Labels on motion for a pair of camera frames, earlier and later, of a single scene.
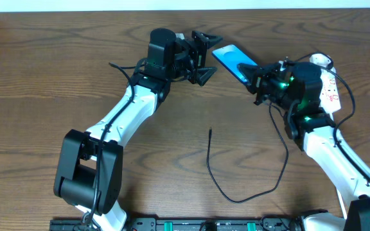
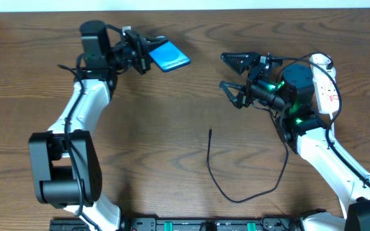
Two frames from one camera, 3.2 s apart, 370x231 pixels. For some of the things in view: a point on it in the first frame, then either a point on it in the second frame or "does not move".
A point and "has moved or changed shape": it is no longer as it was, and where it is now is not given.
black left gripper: (198, 57) → (139, 56)
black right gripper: (259, 83) → (249, 82)
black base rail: (187, 224) does not move
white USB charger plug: (320, 59) does not move
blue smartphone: (231, 57) has moved or changed shape
